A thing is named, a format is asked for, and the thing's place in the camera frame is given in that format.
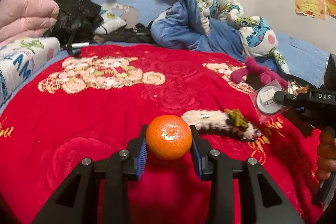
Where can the blue monster print duvet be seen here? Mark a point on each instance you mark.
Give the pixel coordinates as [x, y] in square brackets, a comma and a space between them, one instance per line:
[189, 19]

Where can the black plastic bag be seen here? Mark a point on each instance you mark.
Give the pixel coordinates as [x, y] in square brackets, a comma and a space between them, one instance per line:
[76, 14]

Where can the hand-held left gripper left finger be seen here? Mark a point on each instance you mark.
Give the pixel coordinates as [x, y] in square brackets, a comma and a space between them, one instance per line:
[142, 158]

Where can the blue bed sheet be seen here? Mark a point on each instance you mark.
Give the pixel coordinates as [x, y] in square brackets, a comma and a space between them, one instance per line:
[302, 53]

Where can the brown white fluffy hair band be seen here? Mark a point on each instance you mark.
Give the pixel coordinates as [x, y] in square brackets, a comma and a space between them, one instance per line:
[215, 123]

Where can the grey round device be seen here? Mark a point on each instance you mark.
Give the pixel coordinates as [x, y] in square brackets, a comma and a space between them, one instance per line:
[265, 104]

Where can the dark wooden box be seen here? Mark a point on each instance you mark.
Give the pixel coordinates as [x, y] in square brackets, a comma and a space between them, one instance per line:
[252, 80]

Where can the long white monster print pillow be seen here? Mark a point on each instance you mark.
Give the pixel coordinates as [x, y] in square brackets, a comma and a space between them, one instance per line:
[23, 61]

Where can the person's right hand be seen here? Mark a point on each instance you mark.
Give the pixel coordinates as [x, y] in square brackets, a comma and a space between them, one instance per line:
[326, 150]

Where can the tangerine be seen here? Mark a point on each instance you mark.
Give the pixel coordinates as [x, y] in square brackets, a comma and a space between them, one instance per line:
[168, 137]

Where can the small monster print pillow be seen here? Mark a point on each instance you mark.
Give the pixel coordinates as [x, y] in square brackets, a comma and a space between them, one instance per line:
[113, 19]

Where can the yellow wall certificate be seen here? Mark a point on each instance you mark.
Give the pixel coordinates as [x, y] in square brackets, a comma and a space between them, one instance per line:
[309, 5]

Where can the red bear print blanket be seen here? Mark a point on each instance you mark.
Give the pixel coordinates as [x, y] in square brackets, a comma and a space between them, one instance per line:
[105, 121]

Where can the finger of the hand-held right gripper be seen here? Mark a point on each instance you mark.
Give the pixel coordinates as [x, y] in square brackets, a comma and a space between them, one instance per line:
[288, 100]

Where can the silver cylindrical tool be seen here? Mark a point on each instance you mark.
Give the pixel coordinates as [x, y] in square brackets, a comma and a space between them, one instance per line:
[80, 44]

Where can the magenta plush toy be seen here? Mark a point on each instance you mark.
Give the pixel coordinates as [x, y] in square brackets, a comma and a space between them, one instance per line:
[262, 73]

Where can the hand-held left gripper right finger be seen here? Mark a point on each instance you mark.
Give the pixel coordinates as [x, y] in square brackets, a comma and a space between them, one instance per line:
[197, 161]

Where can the orange wall certificate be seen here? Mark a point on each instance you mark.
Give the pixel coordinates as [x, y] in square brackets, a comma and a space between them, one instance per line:
[331, 6]

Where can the pink quilt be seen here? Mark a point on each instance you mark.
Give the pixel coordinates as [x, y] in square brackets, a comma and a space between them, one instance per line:
[26, 14]

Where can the dark patterned garment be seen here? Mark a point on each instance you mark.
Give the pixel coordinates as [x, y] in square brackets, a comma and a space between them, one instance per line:
[126, 35]

